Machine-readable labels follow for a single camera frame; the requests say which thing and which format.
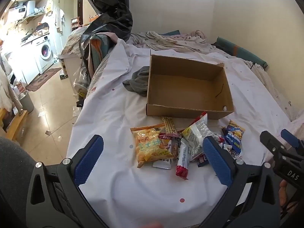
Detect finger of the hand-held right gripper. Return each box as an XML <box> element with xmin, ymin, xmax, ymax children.
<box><xmin>260</xmin><ymin>131</ymin><xmax>285</xmax><ymax>157</ymax></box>
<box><xmin>281</xmin><ymin>129</ymin><xmax>304</xmax><ymax>155</ymax></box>

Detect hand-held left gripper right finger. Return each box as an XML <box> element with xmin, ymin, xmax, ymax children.
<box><xmin>202</xmin><ymin>136</ymin><xmax>285</xmax><ymax>228</ymax></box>

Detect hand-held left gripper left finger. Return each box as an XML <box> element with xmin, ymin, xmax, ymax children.
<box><xmin>25</xmin><ymin>134</ymin><xmax>112</xmax><ymax>228</ymax></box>

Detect blue and white snack bag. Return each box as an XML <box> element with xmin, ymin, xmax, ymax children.
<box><xmin>222</xmin><ymin>120</ymin><xmax>245</xmax><ymax>158</ymax></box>

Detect white snack bag red edges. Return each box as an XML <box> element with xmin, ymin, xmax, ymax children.
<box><xmin>182</xmin><ymin>112</ymin><xmax>224</xmax><ymax>162</ymax></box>

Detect brown snack packet red top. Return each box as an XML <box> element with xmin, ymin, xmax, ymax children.
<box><xmin>153</xmin><ymin>133</ymin><xmax>181</xmax><ymax>170</ymax></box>

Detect yellow chip bag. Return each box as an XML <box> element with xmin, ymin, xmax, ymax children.
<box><xmin>130</xmin><ymin>123</ymin><xmax>177</xmax><ymax>169</ymax></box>

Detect brown cardboard box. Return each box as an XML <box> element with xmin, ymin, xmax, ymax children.
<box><xmin>146</xmin><ymin>55</ymin><xmax>235</xmax><ymax>120</ymax></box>

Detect person's right hand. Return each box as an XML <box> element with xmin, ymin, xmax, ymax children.
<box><xmin>279</xmin><ymin>179</ymin><xmax>289</xmax><ymax>207</ymax></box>

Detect dark blue small packet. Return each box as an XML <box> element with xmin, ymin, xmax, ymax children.
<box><xmin>196</xmin><ymin>153</ymin><xmax>210</xmax><ymax>167</ymax></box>

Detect white snack bar red end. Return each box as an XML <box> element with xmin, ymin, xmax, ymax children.
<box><xmin>175</xmin><ymin>139</ymin><xmax>190</xmax><ymax>180</ymax></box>

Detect white bed sheet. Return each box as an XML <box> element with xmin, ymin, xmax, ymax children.
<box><xmin>66</xmin><ymin>38</ymin><xmax>292</xmax><ymax>228</ymax></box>

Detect beige checked wafer pack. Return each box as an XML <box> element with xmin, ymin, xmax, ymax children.
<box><xmin>161</xmin><ymin>116</ymin><xmax>177</xmax><ymax>135</ymax></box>

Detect person's dark grey clothing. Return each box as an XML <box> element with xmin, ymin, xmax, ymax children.
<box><xmin>0</xmin><ymin>136</ymin><xmax>37</xmax><ymax>228</ymax></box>

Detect clear plastic bag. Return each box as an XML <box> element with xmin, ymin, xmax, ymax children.
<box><xmin>74</xmin><ymin>59</ymin><xmax>93</xmax><ymax>100</ymax></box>

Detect wooden furniture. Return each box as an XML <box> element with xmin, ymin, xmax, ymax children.
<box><xmin>0</xmin><ymin>108</ymin><xmax>29</xmax><ymax>145</ymax></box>

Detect grey trash bin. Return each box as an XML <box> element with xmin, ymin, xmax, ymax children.
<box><xmin>18</xmin><ymin>90</ymin><xmax>35</xmax><ymax>113</ymax></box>

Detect white low cabinet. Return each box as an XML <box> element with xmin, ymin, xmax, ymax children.
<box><xmin>58</xmin><ymin>52</ymin><xmax>83</xmax><ymax>93</ymax></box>

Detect teal pillow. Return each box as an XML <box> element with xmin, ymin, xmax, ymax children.
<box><xmin>211</xmin><ymin>37</ymin><xmax>268</xmax><ymax>70</ymax></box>

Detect brown patterned rug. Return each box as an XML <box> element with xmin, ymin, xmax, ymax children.
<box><xmin>26</xmin><ymin>68</ymin><xmax>62</xmax><ymax>92</ymax></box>

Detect grey cloth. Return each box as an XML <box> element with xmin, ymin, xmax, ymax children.
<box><xmin>122</xmin><ymin>66</ymin><xmax>150</xmax><ymax>97</ymax></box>

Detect white hanging cloth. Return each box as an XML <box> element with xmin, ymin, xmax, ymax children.
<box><xmin>0</xmin><ymin>52</ymin><xmax>22</xmax><ymax>112</ymax></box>

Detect teal and orange cushion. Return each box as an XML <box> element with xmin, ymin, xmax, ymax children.
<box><xmin>90</xmin><ymin>34</ymin><xmax>112</xmax><ymax>73</ymax></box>

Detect white washing machine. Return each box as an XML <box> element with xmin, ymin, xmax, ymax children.
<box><xmin>31</xmin><ymin>32</ymin><xmax>55</xmax><ymax>74</ymax></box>

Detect floral cloth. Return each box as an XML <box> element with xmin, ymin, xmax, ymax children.
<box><xmin>62</xmin><ymin>25</ymin><xmax>89</xmax><ymax>57</ymax></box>

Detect crumpled pale blanket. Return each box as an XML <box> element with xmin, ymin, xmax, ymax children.
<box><xmin>128</xmin><ymin>30</ymin><xmax>218</xmax><ymax>54</ymax></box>

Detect hanging white towel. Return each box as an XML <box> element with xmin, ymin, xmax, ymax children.
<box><xmin>55</xmin><ymin>9</ymin><xmax>65</xmax><ymax>32</ymax></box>

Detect black plastic bag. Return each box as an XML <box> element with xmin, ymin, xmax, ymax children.
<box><xmin>81</xmin><ymin>0</ymin><xmax>133</xmax><ymax>60</ymax></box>

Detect white water heater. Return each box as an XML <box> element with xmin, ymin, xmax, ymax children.
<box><xmin>8</xmin><ymin>0</ymin><xmax>36</xmax><ymax>19</ymax></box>

